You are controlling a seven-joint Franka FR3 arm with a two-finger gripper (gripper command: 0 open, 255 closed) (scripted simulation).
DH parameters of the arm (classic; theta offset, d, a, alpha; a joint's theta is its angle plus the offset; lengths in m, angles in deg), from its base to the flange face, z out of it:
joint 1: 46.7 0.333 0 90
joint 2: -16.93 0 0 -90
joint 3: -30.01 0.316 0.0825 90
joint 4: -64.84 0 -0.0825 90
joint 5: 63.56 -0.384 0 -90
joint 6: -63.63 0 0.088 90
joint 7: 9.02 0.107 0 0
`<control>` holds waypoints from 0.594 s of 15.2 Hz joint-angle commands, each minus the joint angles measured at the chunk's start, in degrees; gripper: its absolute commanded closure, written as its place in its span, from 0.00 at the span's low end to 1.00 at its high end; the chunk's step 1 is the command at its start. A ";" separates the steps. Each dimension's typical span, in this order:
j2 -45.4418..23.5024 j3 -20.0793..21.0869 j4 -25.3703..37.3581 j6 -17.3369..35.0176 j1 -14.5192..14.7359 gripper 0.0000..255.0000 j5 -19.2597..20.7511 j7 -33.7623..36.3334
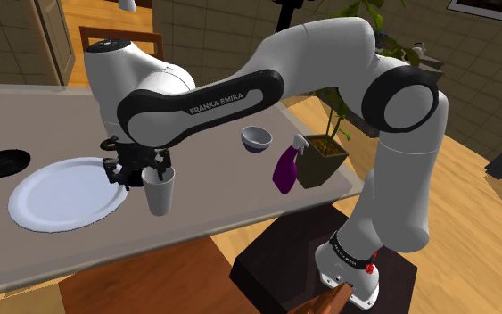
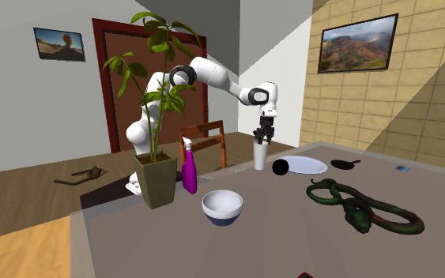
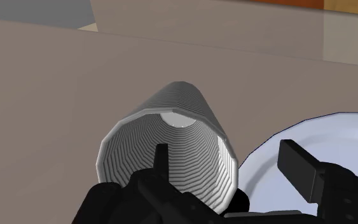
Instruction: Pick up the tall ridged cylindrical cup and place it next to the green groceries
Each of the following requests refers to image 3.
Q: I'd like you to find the white plate with dark rim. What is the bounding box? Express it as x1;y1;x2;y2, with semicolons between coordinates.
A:
235;111;358;217

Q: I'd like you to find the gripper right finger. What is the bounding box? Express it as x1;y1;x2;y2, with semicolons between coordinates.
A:
277;139;358;224

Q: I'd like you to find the white ribbed cup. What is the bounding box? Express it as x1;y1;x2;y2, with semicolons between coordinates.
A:
95;81;239;216

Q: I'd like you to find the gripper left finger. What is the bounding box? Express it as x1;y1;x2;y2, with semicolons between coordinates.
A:
71;143;226;224

